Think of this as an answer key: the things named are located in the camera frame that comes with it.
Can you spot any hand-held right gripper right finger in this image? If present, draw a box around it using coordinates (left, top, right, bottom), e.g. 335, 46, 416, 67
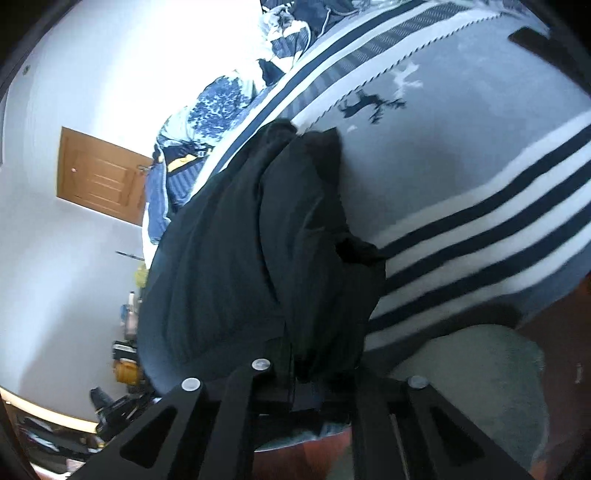
355, 364, 535, 480

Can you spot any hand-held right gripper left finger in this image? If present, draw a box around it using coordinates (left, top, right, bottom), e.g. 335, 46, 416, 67
78, 340, 293, 480

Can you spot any black puffer jacket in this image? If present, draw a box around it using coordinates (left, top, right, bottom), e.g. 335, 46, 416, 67
137, 117, 389, 418

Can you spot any cluttered side table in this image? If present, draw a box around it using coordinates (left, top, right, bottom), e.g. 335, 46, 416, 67
90, 249, 155, 418

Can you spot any brown wooden door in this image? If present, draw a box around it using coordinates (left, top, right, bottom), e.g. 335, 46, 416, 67
56, 127, 153, 227

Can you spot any white and blue quilt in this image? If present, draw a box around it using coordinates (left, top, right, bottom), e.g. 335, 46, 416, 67
142, 0, 416, 245

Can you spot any black phone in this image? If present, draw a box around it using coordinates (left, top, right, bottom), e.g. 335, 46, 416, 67
507, 26, 557, 52

